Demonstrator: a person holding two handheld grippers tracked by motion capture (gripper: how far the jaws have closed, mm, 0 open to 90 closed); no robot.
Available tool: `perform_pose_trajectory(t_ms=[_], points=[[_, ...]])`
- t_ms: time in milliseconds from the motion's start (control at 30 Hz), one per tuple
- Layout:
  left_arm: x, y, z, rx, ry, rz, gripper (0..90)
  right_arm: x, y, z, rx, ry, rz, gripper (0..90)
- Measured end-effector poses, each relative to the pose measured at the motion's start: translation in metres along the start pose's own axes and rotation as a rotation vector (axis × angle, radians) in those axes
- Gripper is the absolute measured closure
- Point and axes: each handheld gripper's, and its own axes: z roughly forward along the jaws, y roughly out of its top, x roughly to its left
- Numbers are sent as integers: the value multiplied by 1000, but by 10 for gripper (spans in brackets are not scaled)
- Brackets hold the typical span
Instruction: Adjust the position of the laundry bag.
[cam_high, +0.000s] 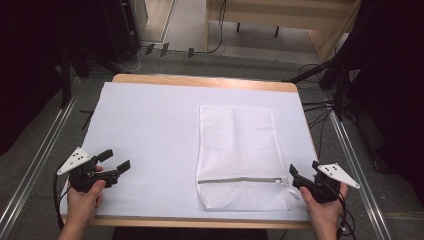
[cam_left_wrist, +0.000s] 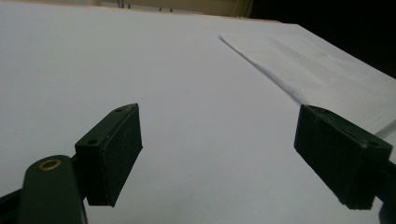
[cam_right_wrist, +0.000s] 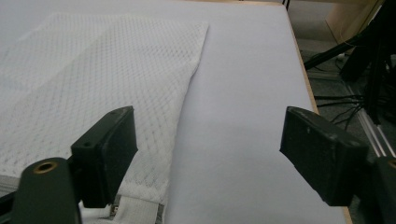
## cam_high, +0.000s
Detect dark curtain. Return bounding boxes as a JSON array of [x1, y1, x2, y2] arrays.
[[333, 0, 424, 204], [0, 0, 114, 157]]

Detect black metal stand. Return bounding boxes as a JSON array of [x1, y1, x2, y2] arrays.
[[283, 58, 353, 122], [59, 49, 73, 110]]

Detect metal floor rail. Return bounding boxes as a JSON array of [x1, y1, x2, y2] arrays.
[[0, 76, 82, 236], [319, 94, 394, 240]]

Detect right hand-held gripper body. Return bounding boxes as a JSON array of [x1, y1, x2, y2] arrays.
[[292, 162, 361, 204]]

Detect light wooden bench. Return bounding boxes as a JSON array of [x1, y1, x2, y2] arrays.
[[204, 0, 363, 63]]

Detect black floor cables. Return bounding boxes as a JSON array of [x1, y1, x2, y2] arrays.
[[298, 63, 336, 159]]

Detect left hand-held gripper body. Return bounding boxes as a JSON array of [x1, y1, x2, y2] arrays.
[[56, 146, 120, 194]]

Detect white table cover sheet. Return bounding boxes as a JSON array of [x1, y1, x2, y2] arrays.
[[59, 82, 318, 222]]

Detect person's right hand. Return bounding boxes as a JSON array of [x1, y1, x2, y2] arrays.
[[299, 182, 349, 232]]

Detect wooden table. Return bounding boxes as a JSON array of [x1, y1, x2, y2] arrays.
[[60, 73, 318, 230]]

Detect black hanging cable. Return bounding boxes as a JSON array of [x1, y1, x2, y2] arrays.
[[194, 0, 228, 55]]

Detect white mesh laundry bag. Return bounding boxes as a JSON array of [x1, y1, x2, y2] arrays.
[[195, 105, 300, 212]]

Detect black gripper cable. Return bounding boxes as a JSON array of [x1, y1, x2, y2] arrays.
[[52, 162, 73, 232], [335, 191, 358, 240]]

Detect person's dark clothing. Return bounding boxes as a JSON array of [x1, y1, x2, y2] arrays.
[[111, 227, 270, 240]]

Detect person's left hand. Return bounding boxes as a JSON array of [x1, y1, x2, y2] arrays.
[[66, 165, 106, 228]]

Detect black computer tower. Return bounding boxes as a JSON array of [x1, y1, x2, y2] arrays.
[[101, 0, 142, 64]]

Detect white floor cable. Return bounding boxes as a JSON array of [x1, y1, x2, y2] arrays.
[[121, 45, 148, 74]]

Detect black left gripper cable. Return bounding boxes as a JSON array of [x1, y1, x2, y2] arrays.
[[52, 162, 73, 232]]

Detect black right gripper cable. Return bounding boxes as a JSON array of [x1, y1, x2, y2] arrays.
[[335, 191, 358, 240]]

